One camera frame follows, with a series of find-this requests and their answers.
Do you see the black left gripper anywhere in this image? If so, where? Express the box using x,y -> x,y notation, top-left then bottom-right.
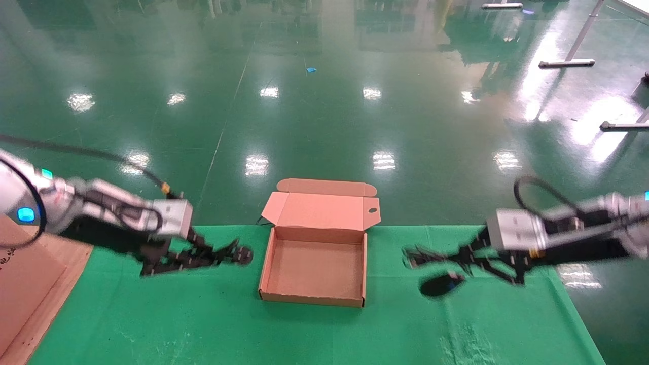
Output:
60,215 -> 240,277

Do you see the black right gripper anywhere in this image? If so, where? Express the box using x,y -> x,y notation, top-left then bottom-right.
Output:
406,228 -> 632,284

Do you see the black wired computer mouse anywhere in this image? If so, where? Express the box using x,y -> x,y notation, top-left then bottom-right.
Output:
420,272 -> 465,298

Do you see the open brown cardboard box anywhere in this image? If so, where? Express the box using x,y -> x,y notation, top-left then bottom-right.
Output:
259,178 -> 382,308

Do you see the green tablecloth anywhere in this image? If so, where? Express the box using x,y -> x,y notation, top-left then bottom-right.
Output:
28,225 -> 606,365

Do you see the brown cardboard sheet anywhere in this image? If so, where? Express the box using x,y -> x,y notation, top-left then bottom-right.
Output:
0,213 -> 93,365
0,214 -> 67,356

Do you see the grey dark-tipped table foot bar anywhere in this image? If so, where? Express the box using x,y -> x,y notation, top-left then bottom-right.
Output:
600,107 -> 649,133

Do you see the grey table leg with foot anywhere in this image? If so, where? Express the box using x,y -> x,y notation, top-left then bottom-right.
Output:
538,0 -> 607,69

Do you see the white table top corner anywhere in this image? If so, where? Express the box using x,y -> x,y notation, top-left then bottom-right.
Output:
621,0 -> 649,20

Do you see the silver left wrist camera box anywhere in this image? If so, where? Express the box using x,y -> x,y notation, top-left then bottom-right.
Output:
76,178 -> 194,237

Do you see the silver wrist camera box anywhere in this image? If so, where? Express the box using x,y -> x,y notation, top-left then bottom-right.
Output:
487,200 -> 609,251
76,178 -> 194,237

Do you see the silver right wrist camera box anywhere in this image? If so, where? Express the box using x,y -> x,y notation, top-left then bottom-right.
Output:
487,200 -> 609,251

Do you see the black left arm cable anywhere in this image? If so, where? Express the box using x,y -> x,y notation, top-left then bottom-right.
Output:
0,134 -> 184,250

